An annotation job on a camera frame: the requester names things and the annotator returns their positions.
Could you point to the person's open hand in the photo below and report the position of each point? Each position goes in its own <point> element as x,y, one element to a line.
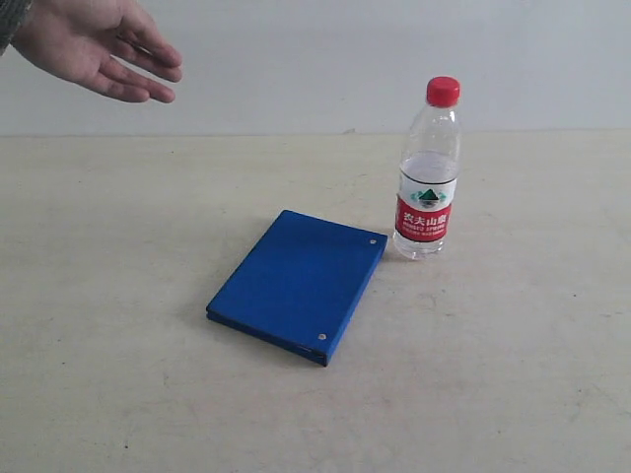
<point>112,48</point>

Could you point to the blue notebook folder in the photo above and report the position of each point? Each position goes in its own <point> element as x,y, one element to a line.
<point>299,285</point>

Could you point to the clear water bottle red cap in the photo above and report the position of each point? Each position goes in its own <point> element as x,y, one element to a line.
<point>428,172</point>

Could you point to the grey sleeved forearm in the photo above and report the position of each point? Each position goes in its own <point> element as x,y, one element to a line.
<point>12,15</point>

